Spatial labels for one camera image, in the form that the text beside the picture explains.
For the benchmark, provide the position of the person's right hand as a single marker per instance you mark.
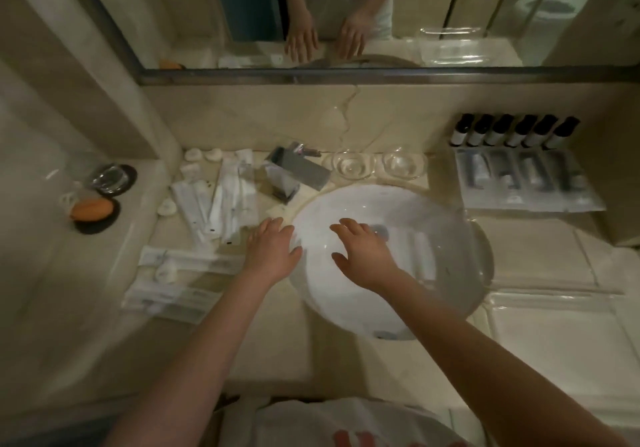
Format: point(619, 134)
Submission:
point(370, 261)

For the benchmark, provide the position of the person's left hand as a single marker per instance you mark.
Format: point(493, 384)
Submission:
point(270, 254)

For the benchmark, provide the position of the person's right middle finger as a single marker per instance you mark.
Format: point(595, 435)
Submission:
point(356, 225)

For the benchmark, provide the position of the person's right thumb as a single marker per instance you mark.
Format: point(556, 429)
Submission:
point(341, 260)

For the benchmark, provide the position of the person's left thumb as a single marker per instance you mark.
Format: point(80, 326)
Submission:
point(296, 255)

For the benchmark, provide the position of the person's left forearm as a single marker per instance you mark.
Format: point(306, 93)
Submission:
point(200, 361)

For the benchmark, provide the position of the person's right forearm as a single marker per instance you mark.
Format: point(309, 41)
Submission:
point(475, 361)

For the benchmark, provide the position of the clear glass dish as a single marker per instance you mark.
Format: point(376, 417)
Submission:
point(352, 165)
point(405, 163)

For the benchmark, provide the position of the white round sink basin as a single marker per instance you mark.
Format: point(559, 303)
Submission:
point(430, 221)

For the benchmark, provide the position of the chrome faucet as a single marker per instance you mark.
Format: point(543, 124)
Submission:
point(295, 169)

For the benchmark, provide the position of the pile of white amenity packets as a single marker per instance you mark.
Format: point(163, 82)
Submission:
point(200, 211)

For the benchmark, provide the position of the small round white pouch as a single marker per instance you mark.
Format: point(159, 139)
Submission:
point(166, 207)
point(165, 271)
point(192, 154)
point(215, 153)

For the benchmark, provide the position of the grey toiletry tube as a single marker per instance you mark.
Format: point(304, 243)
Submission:
point(507, 171)
point(480, 170)
point(536, 171)

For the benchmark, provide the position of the person's white shirt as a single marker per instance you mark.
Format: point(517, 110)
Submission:
point(325, 424)

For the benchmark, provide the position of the clear acrylic amenity tray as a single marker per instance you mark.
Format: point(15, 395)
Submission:
point(530, 196)

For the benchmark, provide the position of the row of dark toiletry bottles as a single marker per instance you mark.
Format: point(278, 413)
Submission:
point(515, 130)

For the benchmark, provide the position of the black round soap dish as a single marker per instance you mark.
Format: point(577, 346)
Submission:
point(100, 225)

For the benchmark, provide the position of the orange soap bar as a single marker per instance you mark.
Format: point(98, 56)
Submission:
point(91, 208)

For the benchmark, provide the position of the large clear acrylic tray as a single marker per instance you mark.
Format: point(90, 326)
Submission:
point(560, 346)

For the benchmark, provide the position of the wall mirror with metal frame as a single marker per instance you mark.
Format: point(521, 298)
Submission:
point(350, 75)

